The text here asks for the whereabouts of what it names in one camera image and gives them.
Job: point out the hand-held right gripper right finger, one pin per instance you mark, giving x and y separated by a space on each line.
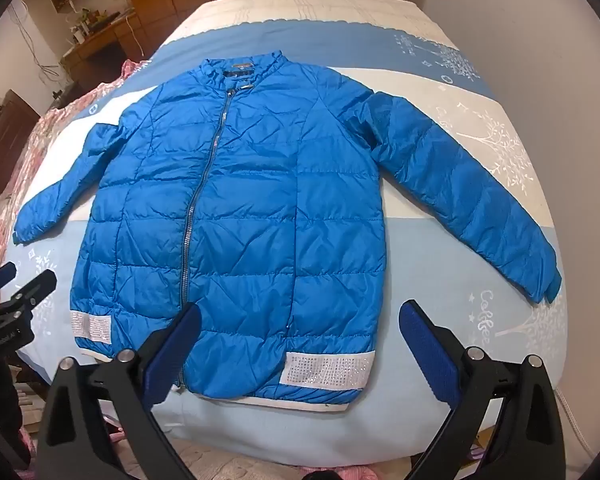
429 355

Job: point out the pink floral quilt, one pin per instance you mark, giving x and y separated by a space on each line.
55 125

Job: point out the pink cloth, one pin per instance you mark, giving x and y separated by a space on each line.
340 472

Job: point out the person's left forearm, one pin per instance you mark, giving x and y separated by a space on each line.
0 415

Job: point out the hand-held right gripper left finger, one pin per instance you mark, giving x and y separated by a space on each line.
174 355

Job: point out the blue quilted down jacket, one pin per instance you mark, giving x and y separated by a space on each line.
240 220

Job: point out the wooden desk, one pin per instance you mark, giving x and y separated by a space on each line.
105 50

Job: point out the dark wooden door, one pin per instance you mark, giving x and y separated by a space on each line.
5 135

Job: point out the blue white printed bedsheet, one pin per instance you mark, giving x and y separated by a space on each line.
330 35

